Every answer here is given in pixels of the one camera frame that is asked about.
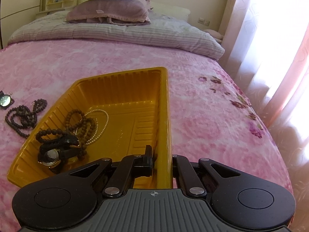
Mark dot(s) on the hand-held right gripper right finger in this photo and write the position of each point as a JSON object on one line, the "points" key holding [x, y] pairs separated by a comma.
{"points": [[178, 166]]}

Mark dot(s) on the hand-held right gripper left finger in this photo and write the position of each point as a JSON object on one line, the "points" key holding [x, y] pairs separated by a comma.
{"points": [[147, 159]]}

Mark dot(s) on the orange plastic tray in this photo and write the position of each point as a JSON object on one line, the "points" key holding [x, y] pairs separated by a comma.
{"points": [[125, 116]]}

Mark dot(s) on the black and gold watch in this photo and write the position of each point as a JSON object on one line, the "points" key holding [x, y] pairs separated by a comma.
{"points": [[50, 156]]}

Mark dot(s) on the black watch with silver dial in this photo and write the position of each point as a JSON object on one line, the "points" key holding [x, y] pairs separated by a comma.
{"points": [[4, 100]]}

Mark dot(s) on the pink floral blanket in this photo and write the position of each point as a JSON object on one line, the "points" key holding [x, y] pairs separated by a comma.
{"points": [[205, 125]]}

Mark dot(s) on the striped grey quilt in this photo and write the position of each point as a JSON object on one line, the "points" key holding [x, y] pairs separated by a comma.
{"points": [[120, 33]]}

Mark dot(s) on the pink cushion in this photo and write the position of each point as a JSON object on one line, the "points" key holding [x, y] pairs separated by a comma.
{"points": [[213, 34]]}

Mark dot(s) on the pink sheer curtain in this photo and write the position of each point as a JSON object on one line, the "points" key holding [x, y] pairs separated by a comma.
{"points": [[265, 53]]}

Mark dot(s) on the mauve pillow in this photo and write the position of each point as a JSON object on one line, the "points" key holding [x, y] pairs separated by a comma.
{"points": [[108, 8]]}

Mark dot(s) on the cream wardrobe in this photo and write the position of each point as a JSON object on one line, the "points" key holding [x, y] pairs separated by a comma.
{"points": [[19, 0]]}

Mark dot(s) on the wall socket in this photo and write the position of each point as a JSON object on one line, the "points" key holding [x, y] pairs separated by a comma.
{"points": [[203, 21]]}

